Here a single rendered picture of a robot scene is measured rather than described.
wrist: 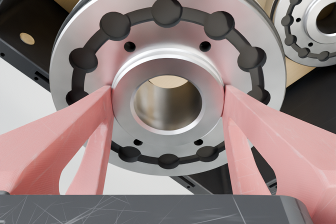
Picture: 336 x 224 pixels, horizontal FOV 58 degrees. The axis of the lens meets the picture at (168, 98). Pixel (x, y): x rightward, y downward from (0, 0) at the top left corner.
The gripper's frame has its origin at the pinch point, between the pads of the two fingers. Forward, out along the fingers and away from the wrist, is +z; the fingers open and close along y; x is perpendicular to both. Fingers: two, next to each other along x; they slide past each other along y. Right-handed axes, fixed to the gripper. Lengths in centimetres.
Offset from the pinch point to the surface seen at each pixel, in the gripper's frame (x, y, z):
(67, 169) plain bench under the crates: 41, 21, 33
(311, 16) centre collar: 2.1, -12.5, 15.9
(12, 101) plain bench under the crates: 24.3, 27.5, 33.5
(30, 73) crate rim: 4.6, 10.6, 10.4
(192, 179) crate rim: 16.2, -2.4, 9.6
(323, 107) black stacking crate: 10.8, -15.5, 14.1
